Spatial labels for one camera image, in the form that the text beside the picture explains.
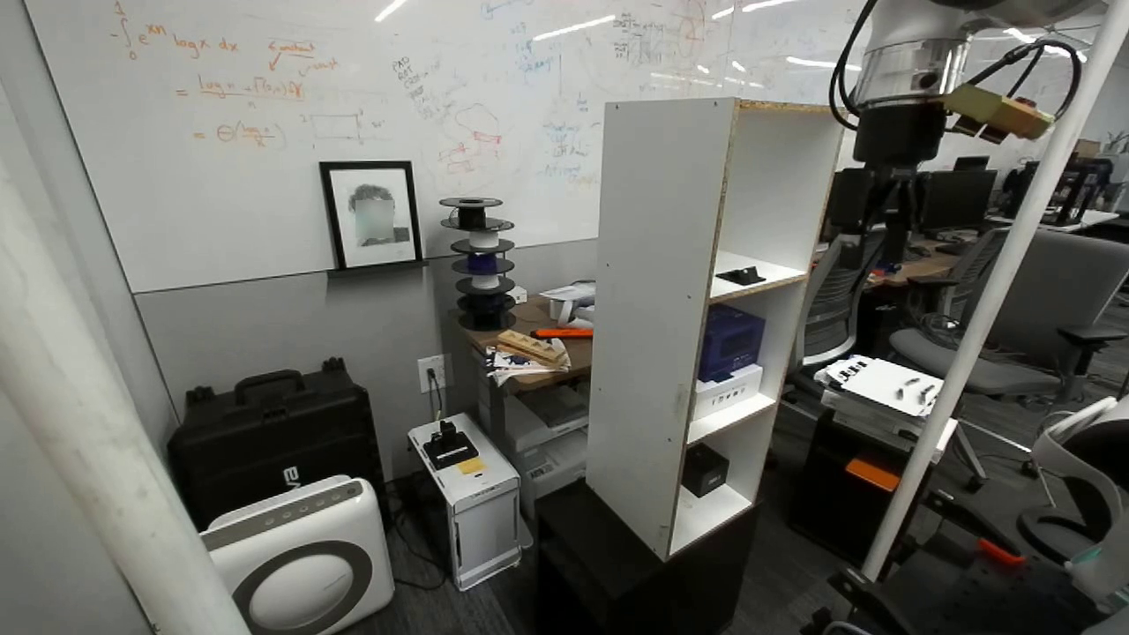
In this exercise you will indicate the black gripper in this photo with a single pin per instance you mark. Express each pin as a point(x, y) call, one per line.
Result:
point(901, 135)

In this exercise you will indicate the black box-shaped object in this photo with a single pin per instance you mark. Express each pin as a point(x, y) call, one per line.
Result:
point(704, 472)

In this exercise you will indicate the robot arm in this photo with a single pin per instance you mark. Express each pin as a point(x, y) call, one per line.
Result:
point(911, 57)

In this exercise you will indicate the small flat black object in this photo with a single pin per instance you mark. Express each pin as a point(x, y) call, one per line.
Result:
point(742, 275)

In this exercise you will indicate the white wooden shelf unit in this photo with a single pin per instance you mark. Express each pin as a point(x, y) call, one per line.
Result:
point(639, 293)

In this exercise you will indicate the red object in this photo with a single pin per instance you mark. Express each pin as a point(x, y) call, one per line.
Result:
point(1000, 553)

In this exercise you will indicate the white cup-like object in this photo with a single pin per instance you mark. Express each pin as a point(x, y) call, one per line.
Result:
point(568, 301)

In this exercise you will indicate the dark computer monitor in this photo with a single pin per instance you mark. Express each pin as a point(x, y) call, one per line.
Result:
point(953, 198)

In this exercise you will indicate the dark mesh office chair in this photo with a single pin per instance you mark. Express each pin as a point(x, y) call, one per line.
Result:
point(831, 301)

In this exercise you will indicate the thin white slanted pole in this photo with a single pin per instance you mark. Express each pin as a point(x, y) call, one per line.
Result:
point(991, 305)

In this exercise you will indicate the white board with black parts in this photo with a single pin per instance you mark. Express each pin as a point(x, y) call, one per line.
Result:
point(883, 382)

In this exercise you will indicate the grey office chair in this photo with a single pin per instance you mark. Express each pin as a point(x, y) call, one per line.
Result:
point(1046, 293)

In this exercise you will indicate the blue box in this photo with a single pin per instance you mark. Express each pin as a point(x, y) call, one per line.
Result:
point(727, 339)

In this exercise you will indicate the white box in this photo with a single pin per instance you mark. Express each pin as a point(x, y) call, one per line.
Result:
point(727, 391)

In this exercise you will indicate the black box with orange label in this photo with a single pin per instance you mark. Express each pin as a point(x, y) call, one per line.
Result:
point(859, 480)

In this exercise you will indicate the white and grey chair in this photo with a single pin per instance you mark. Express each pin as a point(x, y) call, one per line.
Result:
point(1080, 494)

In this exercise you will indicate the orange tool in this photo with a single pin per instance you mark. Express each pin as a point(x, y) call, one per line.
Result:
point(565, 334)

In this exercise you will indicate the wooden desk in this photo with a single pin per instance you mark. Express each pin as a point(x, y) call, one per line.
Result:
point(551, 371)

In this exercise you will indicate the yellow tool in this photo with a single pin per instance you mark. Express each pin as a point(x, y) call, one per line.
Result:
point(535, 346)

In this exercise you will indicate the grey drawer cabinet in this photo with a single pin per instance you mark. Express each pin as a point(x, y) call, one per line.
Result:
point(551, 436)

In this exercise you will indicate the white papers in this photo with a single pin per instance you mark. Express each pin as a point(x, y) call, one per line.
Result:
point(511, 367)

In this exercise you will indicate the grey filament spool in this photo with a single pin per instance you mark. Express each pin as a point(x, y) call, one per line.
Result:
point(485, 242)

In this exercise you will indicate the blue filament spool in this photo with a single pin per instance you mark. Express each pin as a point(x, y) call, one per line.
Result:
point(485, 269)

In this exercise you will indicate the black full filament spool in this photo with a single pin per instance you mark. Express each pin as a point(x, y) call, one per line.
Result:
point(485, 308)

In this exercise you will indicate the black empty filament spool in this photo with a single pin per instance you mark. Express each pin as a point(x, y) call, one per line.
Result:
point(472, 213)

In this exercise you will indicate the framed portrait picture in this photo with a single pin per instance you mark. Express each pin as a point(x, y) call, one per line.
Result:
point(371, 215)

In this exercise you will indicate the black hard carrying case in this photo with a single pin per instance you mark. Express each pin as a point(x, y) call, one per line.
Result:
point(277, 436)

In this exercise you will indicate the whiteboard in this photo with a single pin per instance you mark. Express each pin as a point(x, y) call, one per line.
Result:
point(235, 130)

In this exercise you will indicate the white air purifier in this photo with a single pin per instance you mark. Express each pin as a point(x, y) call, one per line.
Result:
point(303, 553)

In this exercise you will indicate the thick white pole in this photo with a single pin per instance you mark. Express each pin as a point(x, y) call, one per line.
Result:
point(84, 426)

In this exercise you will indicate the yellowish wrist camera box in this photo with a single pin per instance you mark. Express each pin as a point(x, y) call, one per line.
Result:
point(995, 110)

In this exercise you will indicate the black pedestal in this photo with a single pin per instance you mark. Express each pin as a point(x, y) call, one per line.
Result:
point(602, 575)

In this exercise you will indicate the white wall outlet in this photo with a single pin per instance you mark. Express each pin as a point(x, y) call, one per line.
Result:
point(432, 375)

